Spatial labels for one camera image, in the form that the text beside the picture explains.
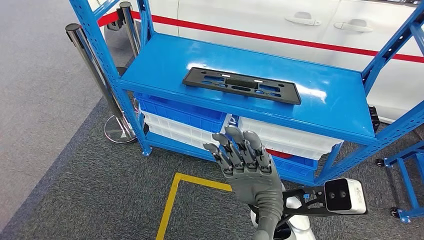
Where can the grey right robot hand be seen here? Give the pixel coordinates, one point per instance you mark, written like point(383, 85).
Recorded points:
point(251, 179)

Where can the black plastic license plate frame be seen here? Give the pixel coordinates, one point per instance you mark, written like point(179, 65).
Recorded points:
point(195, 79)

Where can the blue metal shelf rack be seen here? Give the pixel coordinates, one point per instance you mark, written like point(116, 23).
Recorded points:
point(165, 66)

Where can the blue plastic crate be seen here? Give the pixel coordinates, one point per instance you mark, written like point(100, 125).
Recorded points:
point(291, 169)
point(182, 114)

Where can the yellow floor tape square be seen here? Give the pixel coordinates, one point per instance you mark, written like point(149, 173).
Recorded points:
point(198, 182)

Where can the red barrier belt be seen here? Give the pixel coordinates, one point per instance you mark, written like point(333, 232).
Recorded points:
point(265, 36)
point(103, 20)

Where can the blue metal rack with casters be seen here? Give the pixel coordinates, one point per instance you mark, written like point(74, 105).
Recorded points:
point(407, 184)

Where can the white car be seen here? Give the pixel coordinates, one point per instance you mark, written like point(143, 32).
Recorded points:
point(232, 16)

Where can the black round-base stand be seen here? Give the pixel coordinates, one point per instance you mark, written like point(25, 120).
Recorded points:
point(121, 71)

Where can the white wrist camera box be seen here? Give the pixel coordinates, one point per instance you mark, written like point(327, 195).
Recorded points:
point(344, 195)

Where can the chrome stanchion post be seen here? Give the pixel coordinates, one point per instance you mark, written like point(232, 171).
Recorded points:
point(127, 21)
point(82, 49)

